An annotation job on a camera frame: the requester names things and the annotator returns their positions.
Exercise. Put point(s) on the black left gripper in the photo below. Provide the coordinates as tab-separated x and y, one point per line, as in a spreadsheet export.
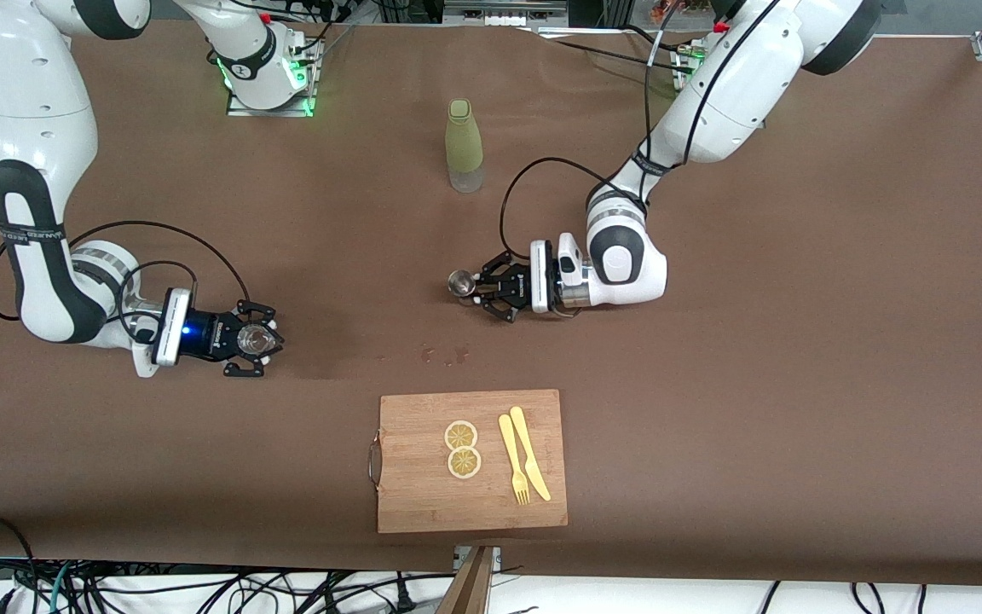
516	287

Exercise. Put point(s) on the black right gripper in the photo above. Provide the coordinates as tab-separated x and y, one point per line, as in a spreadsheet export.
211	338

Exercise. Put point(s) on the small clear glass shaker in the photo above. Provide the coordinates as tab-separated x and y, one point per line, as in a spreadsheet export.
254	341

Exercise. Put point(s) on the steel jigger measuring cup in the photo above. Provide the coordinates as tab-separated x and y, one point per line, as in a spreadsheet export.
459	283

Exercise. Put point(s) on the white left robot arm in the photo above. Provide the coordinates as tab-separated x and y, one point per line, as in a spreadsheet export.
738	94

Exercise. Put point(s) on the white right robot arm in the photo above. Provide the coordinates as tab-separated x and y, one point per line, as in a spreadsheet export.
31	102

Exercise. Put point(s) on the green sleeved glass bottle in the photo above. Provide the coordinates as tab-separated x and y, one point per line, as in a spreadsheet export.
463	145

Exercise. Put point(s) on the lemon slice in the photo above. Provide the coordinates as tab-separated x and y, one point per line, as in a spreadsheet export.
464	463
460	435

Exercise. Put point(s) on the yellow plastic fork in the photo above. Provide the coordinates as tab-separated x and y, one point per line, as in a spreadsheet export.
508	443

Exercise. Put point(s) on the yellow plastic knife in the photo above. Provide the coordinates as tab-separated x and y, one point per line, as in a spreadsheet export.
529	460

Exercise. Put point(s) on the wooden cutting board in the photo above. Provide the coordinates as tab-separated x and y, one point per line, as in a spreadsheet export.
423	495

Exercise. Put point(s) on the brown paper table cover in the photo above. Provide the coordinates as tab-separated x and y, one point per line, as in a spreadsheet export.
713	426

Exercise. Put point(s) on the grey power strip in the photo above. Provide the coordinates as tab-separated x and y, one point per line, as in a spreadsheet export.
504	15

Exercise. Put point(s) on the wooden beam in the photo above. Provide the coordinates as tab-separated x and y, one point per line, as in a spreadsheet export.
470	588

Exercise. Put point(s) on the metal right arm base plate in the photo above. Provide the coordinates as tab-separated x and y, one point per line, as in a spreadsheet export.
269	112

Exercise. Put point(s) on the small metal bracket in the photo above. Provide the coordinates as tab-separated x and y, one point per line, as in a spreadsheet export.
460	556

